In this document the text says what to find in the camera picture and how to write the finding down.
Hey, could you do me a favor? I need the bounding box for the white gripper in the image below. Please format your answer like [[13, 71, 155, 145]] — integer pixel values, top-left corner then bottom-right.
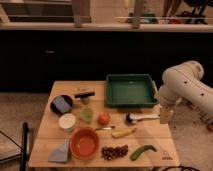
[[158, 87, 181, 124]]

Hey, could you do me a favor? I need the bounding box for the green pepper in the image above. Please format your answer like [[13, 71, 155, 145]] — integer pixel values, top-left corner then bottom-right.
[[130, 145, 157, 161]]

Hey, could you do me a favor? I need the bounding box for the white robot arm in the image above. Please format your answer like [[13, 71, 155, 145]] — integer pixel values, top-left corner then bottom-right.
[[156, 61, 213, 124]]

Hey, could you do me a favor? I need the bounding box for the red bowl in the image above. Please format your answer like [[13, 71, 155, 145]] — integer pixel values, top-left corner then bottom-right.
[[70, 127, 99, 160]]

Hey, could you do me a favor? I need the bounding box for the black bowl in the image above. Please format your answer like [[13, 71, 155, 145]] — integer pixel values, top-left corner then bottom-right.
[[50, 95, 73, 115]]

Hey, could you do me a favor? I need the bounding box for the blue sponge in bowl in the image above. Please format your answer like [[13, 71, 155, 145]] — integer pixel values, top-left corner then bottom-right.
[[53, 96, 71, 113]]

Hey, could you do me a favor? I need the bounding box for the yellow banana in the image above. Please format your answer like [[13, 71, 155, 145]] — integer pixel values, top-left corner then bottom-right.
[[111, 128, 137, 138]]

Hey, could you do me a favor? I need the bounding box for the green plastic tray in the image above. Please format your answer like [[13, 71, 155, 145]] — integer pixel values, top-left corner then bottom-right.
[[106, 74, 158, 108]]

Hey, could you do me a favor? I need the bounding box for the small metal utensil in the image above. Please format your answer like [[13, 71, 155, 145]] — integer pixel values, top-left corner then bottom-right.
[[95, 126, 116, 131]]

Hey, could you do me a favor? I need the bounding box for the red tomato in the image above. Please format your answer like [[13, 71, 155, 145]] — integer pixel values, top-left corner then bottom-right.
[[98, 113, 110, 126]]

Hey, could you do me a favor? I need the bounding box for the bunch of dark grapes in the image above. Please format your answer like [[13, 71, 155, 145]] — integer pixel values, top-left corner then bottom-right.
[[101, 145, 128, 161]]

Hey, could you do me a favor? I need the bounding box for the white round container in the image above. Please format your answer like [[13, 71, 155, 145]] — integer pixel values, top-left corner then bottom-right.
[[58, 113, 76, 132]]

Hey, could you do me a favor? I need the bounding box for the grey blue cloth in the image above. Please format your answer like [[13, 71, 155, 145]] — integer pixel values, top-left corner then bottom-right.
[[48, 140, 69, 163]]

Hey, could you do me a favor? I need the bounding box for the black stand on floor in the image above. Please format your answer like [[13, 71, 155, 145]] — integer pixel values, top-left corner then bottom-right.
[[19, 122, 29, 171]]

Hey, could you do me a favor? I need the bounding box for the black handled tool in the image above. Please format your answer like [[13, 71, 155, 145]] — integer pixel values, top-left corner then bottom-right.
[[74, 88, 95, 105]]

